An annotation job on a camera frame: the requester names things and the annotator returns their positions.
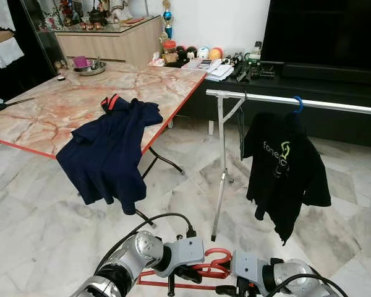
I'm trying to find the red plastic hanger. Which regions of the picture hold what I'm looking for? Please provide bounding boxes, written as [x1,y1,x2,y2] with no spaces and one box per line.
[136,247,234,291]

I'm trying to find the navy polo shirt orange collar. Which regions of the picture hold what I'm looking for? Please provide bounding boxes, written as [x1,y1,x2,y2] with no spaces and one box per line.
[56,93,164,216]

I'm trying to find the blue plastic hanger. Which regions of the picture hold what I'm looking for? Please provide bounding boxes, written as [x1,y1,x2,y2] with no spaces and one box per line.
[292,95,304,115]

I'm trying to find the black printed t-shirt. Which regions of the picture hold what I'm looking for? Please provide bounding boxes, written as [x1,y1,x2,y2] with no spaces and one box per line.
[243,110,332,245]

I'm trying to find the black TV console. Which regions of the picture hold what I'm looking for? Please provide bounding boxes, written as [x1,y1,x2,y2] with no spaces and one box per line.
[173,59,371,149]

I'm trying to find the stack of white papers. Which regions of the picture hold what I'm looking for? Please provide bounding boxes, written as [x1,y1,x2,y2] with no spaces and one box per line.
[182,59,234,82]

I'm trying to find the silver metal clothes rack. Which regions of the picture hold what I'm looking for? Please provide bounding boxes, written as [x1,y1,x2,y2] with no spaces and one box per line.
[205,88,371,242]

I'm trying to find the marble-pattern folding table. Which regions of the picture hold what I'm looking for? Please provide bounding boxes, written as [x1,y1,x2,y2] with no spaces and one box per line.
[0,62,208,225]

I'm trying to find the pink tissue pack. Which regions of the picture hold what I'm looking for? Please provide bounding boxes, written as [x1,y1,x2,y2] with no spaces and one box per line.
[148,53,166,66]

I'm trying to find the red-lidded jar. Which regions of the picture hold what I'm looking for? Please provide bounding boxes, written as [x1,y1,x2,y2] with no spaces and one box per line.
[161,40,178,64]

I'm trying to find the metal bowl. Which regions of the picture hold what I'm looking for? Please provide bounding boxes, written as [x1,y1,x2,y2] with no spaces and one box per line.
[72,59,107,76]

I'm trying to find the small green-labelled bottle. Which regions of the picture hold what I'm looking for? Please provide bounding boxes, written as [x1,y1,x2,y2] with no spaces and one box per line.
[247,41,263,66]

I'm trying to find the purple cup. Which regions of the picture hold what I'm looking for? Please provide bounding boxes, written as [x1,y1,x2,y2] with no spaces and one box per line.
[72,56,90,69]

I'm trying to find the light wooden cabinet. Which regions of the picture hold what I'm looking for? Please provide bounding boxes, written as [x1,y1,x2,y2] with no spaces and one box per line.
[54,17,164,69]

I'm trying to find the black soundbar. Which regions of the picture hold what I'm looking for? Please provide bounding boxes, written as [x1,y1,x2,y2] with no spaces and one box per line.
[281,62,371,80]

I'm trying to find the blue and gold trophy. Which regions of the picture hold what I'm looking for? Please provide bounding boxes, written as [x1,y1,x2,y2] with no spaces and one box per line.
[161,0,174,39]

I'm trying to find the dark teapot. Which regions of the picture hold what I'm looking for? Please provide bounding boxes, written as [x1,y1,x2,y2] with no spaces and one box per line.
[87,6,109,27]

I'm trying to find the white figurine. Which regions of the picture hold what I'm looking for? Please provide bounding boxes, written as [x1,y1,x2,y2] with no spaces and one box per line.
[108,0,132,19]

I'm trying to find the black flat television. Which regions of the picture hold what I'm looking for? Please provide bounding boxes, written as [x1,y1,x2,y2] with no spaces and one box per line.
[262,0,371,70]

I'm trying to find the white cloth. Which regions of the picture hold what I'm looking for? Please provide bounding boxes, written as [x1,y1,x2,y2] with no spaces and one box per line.
[0,37,25,69]

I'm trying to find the white lace curtain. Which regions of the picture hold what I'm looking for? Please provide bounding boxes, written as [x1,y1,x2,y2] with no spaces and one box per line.
[0,0,16,32]

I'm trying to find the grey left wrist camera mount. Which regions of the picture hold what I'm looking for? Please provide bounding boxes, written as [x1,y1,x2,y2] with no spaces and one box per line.
[170,236,206,278]

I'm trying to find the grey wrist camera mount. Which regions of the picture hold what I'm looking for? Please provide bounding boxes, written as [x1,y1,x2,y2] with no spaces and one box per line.
[170,236,206,278]
[230,251,265,288]

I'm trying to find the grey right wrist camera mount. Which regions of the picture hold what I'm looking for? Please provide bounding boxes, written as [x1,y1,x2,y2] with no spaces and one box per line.
[230,251,265,288]

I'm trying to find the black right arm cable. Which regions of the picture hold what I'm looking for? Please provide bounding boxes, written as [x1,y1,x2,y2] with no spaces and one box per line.
[273,272,350,297]

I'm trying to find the black wire hanger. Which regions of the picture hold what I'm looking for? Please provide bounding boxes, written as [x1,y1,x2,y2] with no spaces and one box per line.
[237,93,248,163]

